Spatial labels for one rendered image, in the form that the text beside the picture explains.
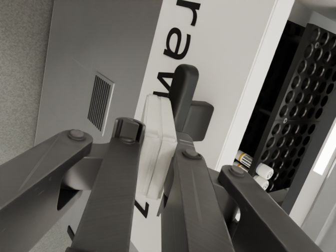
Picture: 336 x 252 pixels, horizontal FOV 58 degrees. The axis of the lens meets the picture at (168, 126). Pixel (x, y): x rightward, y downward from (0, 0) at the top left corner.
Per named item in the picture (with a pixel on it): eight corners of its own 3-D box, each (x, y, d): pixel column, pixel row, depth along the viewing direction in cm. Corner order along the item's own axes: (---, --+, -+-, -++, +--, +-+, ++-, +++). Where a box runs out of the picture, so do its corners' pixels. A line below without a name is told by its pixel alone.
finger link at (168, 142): (160, 137, 12) (178, 141, 12) (159, 95, 19) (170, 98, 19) (143, 198, 13) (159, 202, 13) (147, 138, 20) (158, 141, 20)
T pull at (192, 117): (146, 166, 21) (157, 176, 20) (175, 60, 19) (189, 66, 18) (184, 162, 23) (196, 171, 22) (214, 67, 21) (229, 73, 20)
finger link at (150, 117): (143, 198, 13) (126, 195, 13) (147, 138, 20) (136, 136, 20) (160, 137, 12) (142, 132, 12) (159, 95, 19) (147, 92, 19)
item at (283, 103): (238, 195, 31) (242, 199, 31) (307, 22, 26) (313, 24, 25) (248, 193, 33) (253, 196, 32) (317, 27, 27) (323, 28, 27)
